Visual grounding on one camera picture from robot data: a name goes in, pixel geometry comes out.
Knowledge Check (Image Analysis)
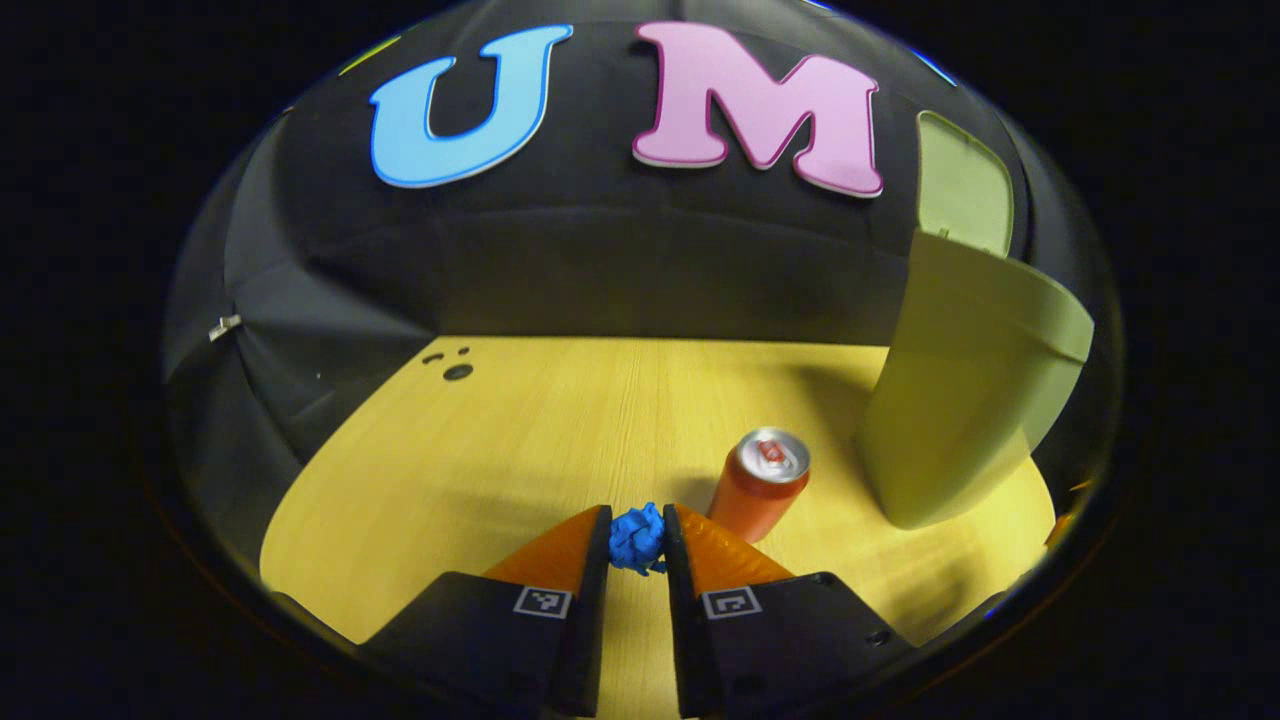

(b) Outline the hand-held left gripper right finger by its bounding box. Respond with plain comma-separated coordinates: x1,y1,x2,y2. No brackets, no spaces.
662,503,916,719

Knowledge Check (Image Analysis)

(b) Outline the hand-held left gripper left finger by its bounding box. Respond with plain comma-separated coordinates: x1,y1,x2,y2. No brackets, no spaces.
360,503,613,719

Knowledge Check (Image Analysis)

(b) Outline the blue paper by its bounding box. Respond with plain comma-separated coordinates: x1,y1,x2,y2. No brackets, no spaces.
608,502,668,576

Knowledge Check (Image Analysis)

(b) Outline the red pop can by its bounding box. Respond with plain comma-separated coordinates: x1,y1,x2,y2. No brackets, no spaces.
707,427,812,544

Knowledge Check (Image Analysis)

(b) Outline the pale green garbage bin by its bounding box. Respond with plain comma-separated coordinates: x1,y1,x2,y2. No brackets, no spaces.
855,110,1096,531

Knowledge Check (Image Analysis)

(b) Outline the black backdrop cloth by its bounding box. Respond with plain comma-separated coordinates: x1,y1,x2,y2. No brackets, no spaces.
160,0,1126,561

